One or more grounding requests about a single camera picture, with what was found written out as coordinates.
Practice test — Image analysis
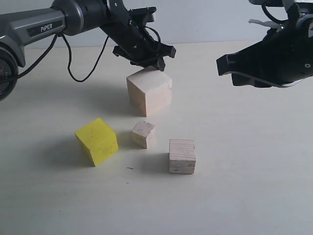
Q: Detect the large light wooden cube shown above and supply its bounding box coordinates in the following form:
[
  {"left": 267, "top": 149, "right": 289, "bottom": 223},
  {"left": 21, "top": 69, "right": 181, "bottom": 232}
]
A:
[{"left": 126, "top": 67, "right": 172, "bottom": 117}]

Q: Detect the right black cable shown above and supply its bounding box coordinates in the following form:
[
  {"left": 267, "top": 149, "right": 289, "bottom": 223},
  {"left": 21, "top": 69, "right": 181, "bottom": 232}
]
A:
[{"left": 261, "top": 1, "right": 294, "bottom": 24}]

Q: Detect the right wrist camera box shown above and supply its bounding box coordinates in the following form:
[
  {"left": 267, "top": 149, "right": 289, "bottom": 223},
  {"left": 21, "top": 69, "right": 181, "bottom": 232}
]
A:
[{"left": 248, "top": 0, "right": 290, "bottom": 7}]

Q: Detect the white tape strip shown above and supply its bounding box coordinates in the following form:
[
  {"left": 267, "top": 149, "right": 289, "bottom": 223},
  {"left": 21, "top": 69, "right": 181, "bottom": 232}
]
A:
[{"left": 248, "top": 19, "right": 284, "bottom": 30}]

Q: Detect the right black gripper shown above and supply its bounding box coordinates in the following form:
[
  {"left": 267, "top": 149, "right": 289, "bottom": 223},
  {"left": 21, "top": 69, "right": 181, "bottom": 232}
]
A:
[{"left": 216, "top": 9, "right": 313, "bottom": 88}]

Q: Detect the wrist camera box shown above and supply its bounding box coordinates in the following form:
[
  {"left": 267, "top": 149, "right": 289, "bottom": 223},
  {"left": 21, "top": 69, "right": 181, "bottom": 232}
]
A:
[
  {"left": 248, "top": 0, "right": 290, "bottom": 7},
  {"left": 129, "top": 6, "right": 157, "bottom": 24}
]

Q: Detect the left grey black robot arm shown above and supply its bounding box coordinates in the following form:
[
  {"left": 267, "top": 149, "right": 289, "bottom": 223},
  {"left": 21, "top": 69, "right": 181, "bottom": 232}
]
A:
[{"left": 0, "top": 0, "right": 176, "bottom": 99}]

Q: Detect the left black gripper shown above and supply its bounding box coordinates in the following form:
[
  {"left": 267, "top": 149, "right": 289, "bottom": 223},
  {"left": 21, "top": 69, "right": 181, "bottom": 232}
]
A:
[{"left": 100, "top": 0, "right": 176, "bottom": 71}]

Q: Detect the medium striped wooden cube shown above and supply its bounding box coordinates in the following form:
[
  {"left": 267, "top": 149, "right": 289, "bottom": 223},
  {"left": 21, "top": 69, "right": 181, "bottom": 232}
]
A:
[{"left": 169, "top": 139, "right": 197, "bottom": 175}]

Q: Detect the small light wooden cube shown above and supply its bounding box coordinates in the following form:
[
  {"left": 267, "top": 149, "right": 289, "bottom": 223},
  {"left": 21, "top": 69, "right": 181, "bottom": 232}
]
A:
[{"left": 131, "top": 121, "right": 155, "bottom": 149}]

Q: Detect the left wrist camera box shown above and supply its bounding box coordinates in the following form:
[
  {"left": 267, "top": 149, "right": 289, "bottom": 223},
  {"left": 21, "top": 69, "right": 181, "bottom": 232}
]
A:
[{"left": 129, "top": 6, "right": 157, "bottom": 24}]

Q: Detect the yellow painted cube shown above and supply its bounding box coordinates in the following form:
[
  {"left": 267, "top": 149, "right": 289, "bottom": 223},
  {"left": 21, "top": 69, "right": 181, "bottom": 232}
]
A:
[{"left": 74, "top": 118, "right": 119, "bottom": 167}]

